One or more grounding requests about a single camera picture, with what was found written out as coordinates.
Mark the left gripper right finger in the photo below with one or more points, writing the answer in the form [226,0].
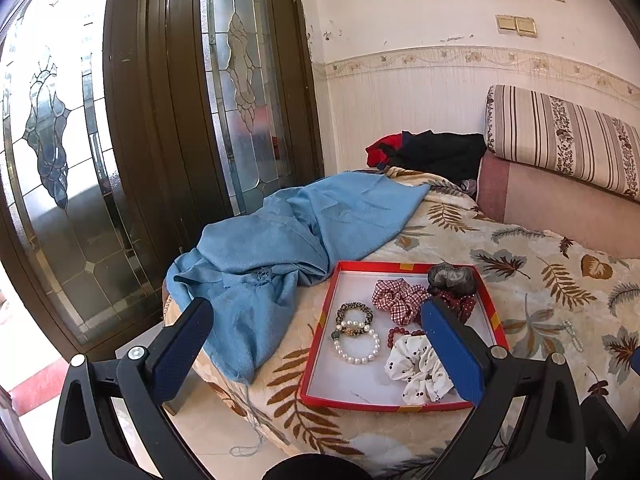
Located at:
[459,348]

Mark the beige wall switch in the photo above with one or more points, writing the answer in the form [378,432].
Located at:
[520,25]

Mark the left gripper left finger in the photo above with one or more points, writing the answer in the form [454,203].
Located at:
[176,347]

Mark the red cardboard box lid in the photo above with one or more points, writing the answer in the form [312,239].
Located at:
[330,380]

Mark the red white plaid scrunchie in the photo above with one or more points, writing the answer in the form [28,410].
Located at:
[401,300]

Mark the dark grey scrunchie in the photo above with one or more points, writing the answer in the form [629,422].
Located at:
[460,280]

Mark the pink bolster cushion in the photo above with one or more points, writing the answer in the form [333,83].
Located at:
[539,200]

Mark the red polka dot scrunchie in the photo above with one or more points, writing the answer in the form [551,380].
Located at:
[462,306]

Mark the striped floral pillow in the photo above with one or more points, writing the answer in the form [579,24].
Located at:
[549,133]

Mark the white cherry print scrunchie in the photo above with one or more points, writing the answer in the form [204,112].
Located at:
[414,362]

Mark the leaf pattern blanket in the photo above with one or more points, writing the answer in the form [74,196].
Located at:
[545,295]

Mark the brown stained glass door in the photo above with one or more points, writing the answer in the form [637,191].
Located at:
[126,127]

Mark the black and red clothes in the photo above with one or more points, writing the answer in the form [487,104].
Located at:
[455,157]

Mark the blue cloth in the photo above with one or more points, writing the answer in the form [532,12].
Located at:
[249,267]

